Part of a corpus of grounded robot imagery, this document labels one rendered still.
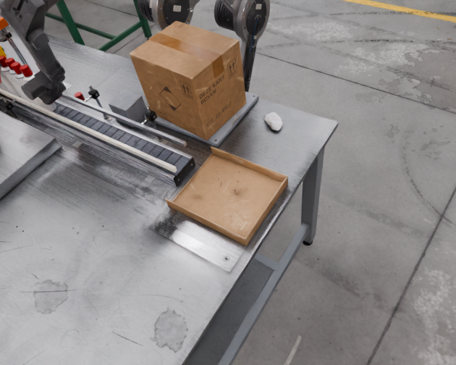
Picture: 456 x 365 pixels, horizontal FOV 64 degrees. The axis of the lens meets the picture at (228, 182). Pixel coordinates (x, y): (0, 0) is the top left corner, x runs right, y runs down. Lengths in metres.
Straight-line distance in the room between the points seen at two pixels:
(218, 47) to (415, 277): 1.42
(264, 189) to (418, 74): 2.14
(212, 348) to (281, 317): 0.41
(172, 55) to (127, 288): 0.75
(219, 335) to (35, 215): 0.85
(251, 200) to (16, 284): 0.75
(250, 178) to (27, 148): 0.86
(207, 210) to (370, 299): 1.05
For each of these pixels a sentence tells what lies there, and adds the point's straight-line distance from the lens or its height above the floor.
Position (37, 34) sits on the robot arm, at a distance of 1.06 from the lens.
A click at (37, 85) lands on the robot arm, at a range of 1.45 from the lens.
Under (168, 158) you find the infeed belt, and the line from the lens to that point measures 1.28.
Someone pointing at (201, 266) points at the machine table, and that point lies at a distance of 1.08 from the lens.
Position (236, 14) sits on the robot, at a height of 0.93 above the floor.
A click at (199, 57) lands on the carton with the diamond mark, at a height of 1.12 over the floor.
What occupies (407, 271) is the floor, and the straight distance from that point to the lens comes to 2.05.
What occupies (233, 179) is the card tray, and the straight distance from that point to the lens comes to 1.22.
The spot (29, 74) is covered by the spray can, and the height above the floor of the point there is 1.06.
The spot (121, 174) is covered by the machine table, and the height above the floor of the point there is 0.83.
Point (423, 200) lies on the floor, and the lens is 2.31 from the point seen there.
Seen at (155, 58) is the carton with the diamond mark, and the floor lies 1.12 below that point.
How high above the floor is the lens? 1.78
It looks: 51 degrees down
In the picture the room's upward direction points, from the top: 12 degrees counter-clockwise
